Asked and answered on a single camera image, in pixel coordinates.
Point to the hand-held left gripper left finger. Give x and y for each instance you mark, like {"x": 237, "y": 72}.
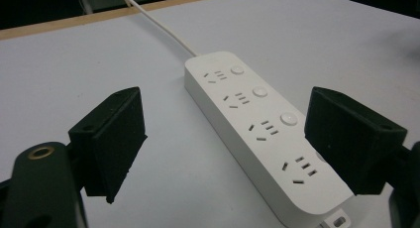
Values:
{"x": 112, "y": 145}

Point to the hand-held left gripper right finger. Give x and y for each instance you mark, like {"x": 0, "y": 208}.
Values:
{"x": 350, "y": 138}

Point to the white power strip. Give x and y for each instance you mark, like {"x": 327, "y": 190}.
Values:
{"x": 264, "y": 129}

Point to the small white plug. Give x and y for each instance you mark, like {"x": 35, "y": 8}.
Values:
{"x": 335, "y": 221}

